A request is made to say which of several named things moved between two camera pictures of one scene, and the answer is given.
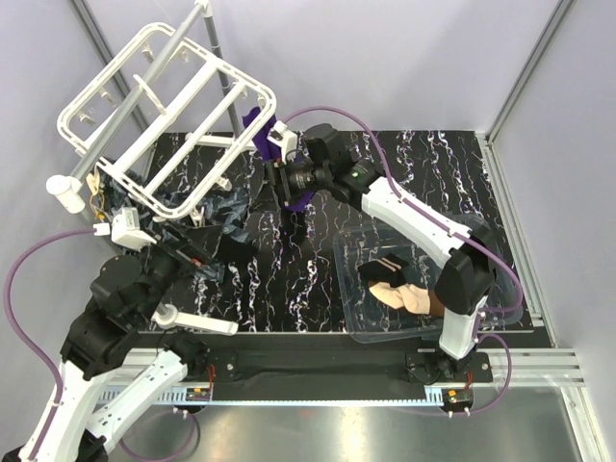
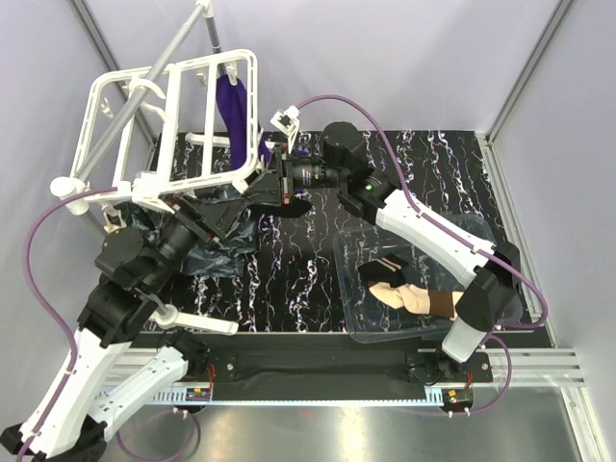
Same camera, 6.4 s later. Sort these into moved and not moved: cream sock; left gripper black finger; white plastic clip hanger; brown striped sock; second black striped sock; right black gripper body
Moved: white plastic clip hanger; left gripper black finger
Not moved: right black gripper body; brown striped sock; cream sock; second black striped sock
